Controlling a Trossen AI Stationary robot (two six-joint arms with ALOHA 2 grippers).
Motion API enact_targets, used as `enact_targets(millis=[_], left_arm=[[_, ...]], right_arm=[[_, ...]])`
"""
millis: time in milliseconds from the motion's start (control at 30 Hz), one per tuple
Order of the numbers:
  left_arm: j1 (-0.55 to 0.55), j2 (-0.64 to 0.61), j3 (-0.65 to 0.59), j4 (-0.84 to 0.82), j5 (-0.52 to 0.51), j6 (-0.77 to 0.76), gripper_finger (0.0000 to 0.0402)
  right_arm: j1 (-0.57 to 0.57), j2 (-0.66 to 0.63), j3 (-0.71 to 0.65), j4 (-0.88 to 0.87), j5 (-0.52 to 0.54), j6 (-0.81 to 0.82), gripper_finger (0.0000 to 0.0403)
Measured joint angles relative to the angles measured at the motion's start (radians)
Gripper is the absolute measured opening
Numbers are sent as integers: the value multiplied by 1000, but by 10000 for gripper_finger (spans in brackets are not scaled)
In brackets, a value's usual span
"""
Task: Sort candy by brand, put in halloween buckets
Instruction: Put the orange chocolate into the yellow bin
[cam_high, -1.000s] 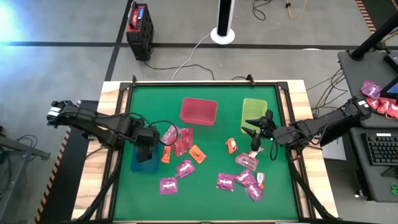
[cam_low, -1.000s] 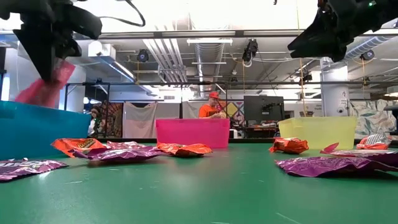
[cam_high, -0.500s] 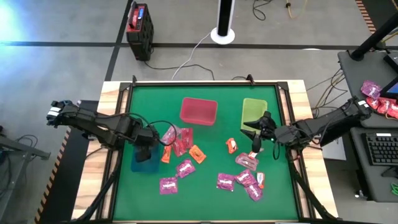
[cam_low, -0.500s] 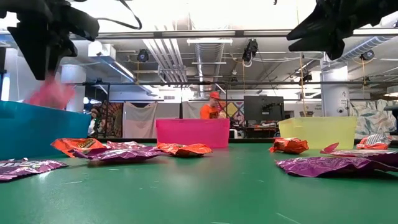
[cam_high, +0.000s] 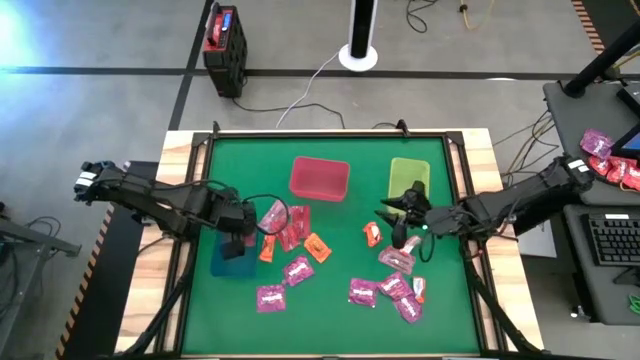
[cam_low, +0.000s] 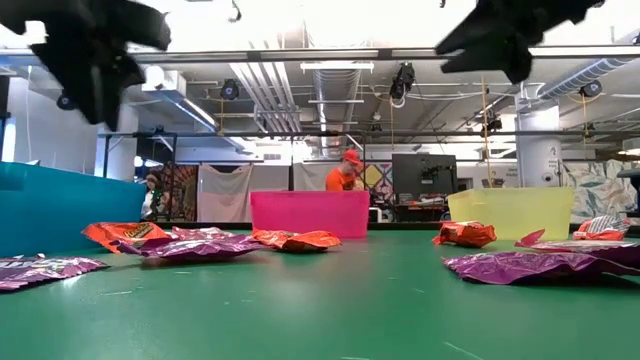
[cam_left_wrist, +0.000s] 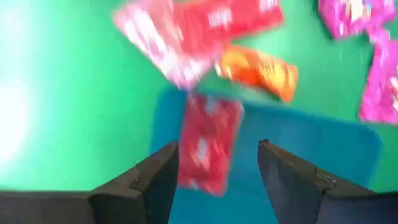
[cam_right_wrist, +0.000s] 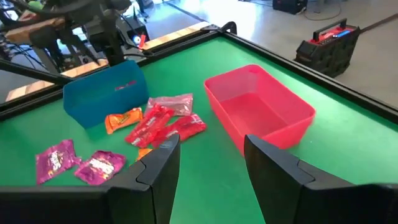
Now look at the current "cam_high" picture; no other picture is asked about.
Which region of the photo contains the black cable bundle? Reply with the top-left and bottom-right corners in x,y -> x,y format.
491,110 -> 562,187

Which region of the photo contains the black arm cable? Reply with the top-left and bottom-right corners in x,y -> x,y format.
241,193 -> 292,237
418,233 -> 437,264

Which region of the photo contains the black striped floor mat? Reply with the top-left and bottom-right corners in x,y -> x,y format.
53,159 -> 162,360
570,0 -> 640,55

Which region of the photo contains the black white tower fan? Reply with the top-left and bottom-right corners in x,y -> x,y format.
337,0 -> 380,73

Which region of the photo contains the red black power station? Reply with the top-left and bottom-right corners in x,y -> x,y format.
201,2 -> 249,99

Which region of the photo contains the dark grey desk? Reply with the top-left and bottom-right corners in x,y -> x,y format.
562,203 -> 640,327

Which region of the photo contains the white floor cable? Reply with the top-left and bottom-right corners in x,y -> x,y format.
275,48 -> 342,130

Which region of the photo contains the grey metal cart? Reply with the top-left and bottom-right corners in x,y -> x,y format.
0,199 -> 83,360

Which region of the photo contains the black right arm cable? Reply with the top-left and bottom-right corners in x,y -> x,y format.
418,233 -> 437,264

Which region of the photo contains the green table mat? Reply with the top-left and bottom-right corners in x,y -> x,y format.
181,136 -> 482,356

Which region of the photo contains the black floor cable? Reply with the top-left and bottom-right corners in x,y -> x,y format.
231,95 -> 347,130
405,0 -> 442,35

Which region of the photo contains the blue plastic bin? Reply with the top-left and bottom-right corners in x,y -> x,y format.
209,229 -> 259,279

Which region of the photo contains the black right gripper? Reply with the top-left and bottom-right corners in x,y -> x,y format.
374,196 -> 454,237

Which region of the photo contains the yellow plastic bin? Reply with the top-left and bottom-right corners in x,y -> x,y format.
388,157 -> 432,202

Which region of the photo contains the yellow floor cable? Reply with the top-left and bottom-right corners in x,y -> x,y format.
459,0 -> 497,31

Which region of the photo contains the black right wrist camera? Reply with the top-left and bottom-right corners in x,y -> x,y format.
407,180 -> 430,203

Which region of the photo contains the black table frame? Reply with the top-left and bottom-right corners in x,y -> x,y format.
115,119 -> 546,360

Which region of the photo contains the red candy pack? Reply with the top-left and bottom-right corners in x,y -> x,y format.
605,156 -> 630,186
587,155 -> 610,177
621,163 -> 640,193

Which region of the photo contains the black screen device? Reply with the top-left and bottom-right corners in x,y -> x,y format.
609,122 -> 640,162

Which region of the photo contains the pink plastic bin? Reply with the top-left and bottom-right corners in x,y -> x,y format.
289,155 -> 351,203

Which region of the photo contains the purple Skittles pack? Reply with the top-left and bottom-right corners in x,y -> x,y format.
347,277 -> 380,309
579,128 -> 616,161
392,294 -> 425,325
376,270 -> 415,302
255,283 -> 288,315
282,255 -> 317,288

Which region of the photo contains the black keyboard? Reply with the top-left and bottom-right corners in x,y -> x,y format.
586,211 -> 640,269

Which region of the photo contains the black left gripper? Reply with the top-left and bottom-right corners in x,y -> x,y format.
214,196 -> 259,261

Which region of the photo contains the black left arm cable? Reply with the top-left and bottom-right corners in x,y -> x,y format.
241,193 -> 292,237

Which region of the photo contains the black monitor pole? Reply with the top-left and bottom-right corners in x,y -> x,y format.
562,18 -> 640,99

